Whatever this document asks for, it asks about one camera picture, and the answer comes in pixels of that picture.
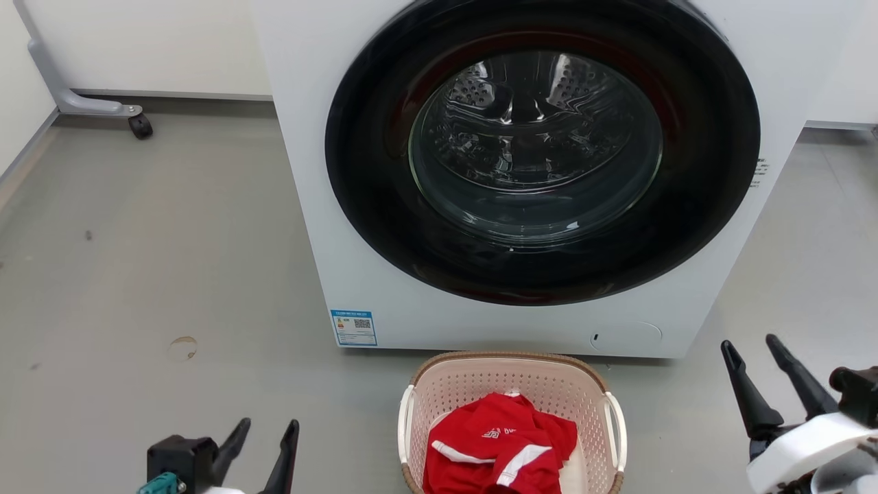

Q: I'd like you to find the blue energy label sticker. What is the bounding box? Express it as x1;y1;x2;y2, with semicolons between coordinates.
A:
330;309;378;347

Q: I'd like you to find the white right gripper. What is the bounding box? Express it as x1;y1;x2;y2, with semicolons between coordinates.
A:
721;334;878;494

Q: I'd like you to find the grey partition foot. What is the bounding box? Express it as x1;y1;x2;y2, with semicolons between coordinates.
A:
14;0;143;117

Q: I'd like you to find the cream perforated laundry basket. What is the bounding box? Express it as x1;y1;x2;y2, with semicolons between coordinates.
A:
398;351;628;494

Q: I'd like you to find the white front-load washing machine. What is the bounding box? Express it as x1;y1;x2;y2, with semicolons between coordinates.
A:
250;0;865;360

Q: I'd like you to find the dark round washing machine door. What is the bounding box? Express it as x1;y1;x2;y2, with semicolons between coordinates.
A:
324;0;761;307

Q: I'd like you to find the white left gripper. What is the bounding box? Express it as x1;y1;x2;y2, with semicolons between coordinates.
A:
199;417;300;494

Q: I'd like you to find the white partition panel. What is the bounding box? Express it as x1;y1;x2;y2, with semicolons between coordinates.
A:
806;0;878;131
17;0;273;102

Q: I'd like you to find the teal cable connector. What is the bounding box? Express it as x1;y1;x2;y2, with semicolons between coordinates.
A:
136;472;187;494

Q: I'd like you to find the red garment with white stripes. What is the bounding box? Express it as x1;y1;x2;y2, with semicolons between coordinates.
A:
423;392;578;494

